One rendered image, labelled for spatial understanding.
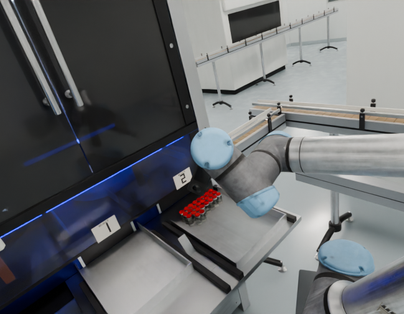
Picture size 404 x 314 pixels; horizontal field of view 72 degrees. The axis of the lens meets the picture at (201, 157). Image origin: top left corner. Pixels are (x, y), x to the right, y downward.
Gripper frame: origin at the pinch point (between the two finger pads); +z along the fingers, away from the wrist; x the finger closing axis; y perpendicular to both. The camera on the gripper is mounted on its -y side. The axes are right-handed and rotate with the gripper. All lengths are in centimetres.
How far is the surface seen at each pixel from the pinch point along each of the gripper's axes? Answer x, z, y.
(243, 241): -21.0, 10.3, -21.3
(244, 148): -16, 67, 12
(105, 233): 22.7, 9.2, -35.8
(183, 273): -6.0, 1.3, -35.0
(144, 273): 5.6, 6.9, -42.2
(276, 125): -30, 83, 33
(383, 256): -125, 95, -17
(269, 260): -60, 98, -46
